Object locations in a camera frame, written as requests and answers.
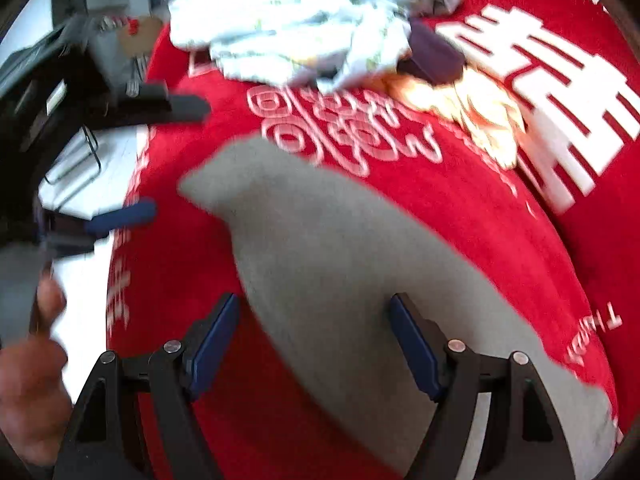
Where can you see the yellow orange garment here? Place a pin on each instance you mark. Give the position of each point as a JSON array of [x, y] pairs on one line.
[[470, 110]]

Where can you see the white patterned clothes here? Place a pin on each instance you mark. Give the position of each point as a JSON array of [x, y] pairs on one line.
[[300, 25]]

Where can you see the red printed blanket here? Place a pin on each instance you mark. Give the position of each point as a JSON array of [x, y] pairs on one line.
[[475, 220]]

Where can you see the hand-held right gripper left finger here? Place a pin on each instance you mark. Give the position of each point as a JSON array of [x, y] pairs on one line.
[[215, 345]]

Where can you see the person's left hand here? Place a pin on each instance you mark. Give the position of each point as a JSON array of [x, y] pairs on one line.
[[30, 390]]

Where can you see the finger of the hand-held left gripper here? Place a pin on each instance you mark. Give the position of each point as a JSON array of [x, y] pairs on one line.
[[185, 107], [125, 215]]

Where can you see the dark purple cloth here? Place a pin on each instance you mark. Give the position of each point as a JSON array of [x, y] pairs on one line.
[[435, 55]]

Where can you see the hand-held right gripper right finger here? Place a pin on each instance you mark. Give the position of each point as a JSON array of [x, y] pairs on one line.
[[415, 350]]

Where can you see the grey cloth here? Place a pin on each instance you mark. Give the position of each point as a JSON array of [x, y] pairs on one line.
[[325, 240]]

